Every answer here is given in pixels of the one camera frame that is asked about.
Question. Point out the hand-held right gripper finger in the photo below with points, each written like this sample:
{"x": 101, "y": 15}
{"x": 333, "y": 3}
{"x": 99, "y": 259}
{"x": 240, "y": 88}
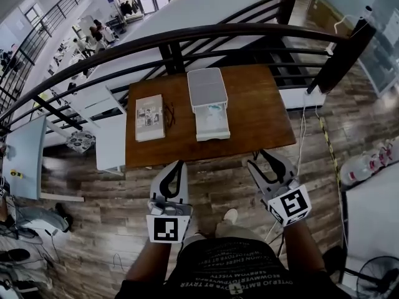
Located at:
{"x": 288, "y": 171}
{"x": 260, "y": 182}

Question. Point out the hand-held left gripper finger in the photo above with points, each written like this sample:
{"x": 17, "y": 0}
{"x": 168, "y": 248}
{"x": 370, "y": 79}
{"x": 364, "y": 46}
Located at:
{"x": 183, "y": 188}
{"x": 156, "y": 190}

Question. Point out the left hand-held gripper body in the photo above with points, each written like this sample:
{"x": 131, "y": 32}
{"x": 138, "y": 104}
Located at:
{"x": 165, "y": 229}

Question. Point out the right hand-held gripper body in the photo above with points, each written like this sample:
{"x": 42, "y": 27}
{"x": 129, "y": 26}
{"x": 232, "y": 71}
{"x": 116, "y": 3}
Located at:
{"x": 291, "y": 205}

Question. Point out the clear plastic bag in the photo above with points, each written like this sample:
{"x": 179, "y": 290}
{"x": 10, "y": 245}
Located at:
{"x": 212, "y": 114}

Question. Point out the white plastic drawer box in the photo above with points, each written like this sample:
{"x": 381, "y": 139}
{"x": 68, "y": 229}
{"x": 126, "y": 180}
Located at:
{"x": 205, "y": 86}

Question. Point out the person's right forearm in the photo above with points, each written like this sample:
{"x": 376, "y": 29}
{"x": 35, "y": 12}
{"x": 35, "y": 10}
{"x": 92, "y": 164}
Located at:
{"x": 302, "y": 248}

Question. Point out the person's left forearm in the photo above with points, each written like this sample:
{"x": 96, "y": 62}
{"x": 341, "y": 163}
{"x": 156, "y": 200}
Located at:
{"x": 149, "y": 260}

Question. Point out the brown cardboard box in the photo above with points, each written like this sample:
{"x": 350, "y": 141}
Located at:
{"x": 327, "y": 17}

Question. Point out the person's beige shoe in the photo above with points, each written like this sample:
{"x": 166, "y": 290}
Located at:
{"x": 230, "y": 216}

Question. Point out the yellow black floor strip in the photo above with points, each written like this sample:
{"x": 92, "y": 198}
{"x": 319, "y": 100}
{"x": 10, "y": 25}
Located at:
{"x": 330, "y": 148}

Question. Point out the person's khaki trouser leg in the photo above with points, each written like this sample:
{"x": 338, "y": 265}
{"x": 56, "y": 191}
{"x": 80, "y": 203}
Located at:
{"x": 230, "y": 230}

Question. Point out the white chair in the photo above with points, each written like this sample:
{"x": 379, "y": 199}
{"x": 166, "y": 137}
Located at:
{"x": 109, "y": 142}

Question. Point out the brown wooden table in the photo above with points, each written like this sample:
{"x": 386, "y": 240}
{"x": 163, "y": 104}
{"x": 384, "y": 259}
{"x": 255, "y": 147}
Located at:
{"x": 255, "y": 111}

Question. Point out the pack of water bottles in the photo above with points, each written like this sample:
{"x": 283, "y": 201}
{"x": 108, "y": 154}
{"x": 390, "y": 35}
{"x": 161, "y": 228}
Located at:
{"x": 361, "y": 167}

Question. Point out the grey book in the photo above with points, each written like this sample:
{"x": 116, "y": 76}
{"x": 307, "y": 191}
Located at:
{"x": 149, "y": 117}

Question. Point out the person's black printed t-shirt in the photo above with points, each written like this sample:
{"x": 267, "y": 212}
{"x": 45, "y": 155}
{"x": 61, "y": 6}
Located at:
{"x": 233, "y": 273}

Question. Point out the white counter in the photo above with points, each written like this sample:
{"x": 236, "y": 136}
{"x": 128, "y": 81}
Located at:
{"x": 374, "y": 213}

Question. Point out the patterned cushion stool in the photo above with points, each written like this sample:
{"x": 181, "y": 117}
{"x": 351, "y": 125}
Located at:
{"x": 79, "y": 142}

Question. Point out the black standing fan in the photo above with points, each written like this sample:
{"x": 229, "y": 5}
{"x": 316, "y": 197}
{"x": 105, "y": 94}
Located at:
{"x": 377, "y": 276}

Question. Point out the white table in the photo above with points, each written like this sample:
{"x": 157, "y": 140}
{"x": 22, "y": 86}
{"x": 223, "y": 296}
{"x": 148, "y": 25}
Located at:
{"x": 23, "y": 154}

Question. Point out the yellow tape roll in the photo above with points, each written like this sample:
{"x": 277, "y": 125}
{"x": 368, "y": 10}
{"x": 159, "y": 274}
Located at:
{"x": 15, "y": 173}

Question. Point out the dark curved handrail railing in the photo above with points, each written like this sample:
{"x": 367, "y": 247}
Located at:
{"x": 193, "y": 31}

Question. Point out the rack of dark coats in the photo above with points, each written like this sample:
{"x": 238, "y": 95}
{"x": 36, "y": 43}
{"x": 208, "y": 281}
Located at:
{"x": 129, "y": 8}

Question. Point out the black balcony railing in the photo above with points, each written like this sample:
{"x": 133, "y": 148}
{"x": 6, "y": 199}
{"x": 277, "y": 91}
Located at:
{"x": 56, "y": 9}

